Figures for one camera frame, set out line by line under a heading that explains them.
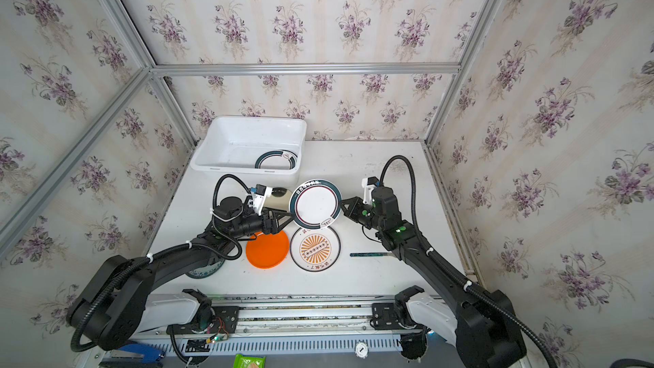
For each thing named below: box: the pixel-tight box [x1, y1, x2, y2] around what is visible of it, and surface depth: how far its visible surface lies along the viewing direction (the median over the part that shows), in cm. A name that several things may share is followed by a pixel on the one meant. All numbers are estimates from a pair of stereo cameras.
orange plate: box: [246, 230, 290, 270], surface depth 87 cm
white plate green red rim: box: [289, 178, 344, 230], surface depth 84 cm
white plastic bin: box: [189, 115, 308, 189], surface depth 116 cm
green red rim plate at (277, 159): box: [254, 149, 298, 170], surface depth 113 cm
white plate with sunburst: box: [289, 225, 342, 274], surface depth 88 cm
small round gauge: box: [354, 341, 369, 359], surface depth 70 cm
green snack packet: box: [233, 352, 267, 368], surface depth 67 cm
